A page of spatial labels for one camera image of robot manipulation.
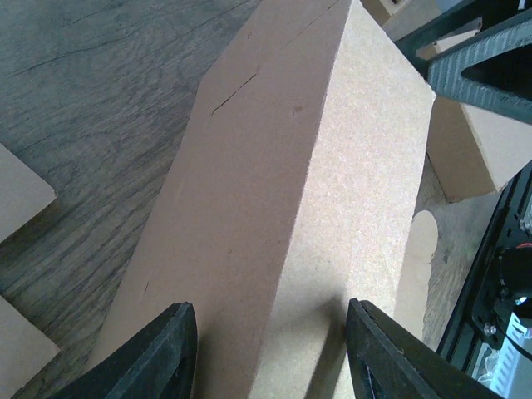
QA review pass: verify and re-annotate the folded boxes lower stack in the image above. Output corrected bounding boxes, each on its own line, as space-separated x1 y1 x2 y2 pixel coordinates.
361 0 441 38

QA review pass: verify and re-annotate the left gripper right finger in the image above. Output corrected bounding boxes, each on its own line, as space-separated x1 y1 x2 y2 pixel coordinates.
345 298 498 399

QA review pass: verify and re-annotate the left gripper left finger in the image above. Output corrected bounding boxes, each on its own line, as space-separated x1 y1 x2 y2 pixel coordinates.
52 303 198 398

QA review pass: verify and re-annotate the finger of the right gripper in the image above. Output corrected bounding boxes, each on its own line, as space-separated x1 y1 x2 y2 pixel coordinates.
427 18 531 125
394 0 531 57

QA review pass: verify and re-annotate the folded box near right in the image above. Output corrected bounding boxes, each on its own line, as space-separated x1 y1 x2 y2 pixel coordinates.
415 28 532 204

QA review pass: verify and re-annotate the light blue cable duct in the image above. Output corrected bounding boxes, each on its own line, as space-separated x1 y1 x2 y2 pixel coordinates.
473 337 531 398

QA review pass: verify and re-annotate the flat cardboard sheet stack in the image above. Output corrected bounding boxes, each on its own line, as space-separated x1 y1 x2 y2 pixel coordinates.
1 146 60 398

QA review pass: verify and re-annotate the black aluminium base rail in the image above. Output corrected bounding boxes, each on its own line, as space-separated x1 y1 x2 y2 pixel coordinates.
436 164 531 375

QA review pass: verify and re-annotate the cardboard box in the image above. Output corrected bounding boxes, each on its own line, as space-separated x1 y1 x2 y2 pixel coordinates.
88 1 435 398

